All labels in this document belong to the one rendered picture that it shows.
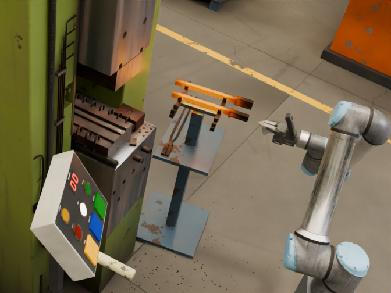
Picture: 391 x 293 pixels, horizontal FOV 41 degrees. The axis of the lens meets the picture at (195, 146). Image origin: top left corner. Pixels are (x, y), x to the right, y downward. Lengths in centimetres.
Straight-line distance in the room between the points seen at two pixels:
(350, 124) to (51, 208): 120
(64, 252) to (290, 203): 222
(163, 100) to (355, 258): 244
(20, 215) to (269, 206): 185
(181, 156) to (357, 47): 313
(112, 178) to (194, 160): 60
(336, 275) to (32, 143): 131
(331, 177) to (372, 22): 331
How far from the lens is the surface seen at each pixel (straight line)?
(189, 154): 271
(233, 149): 391
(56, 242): 167
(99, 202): 191
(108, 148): 220
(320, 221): 220
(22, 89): 182
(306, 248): 220
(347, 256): 224
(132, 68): 209
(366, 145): 234
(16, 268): 257
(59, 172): 178
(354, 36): 542
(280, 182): 378
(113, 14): 181
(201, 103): 262
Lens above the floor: 242
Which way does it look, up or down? 39 degrees down
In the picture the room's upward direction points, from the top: 14 degrees clockwise
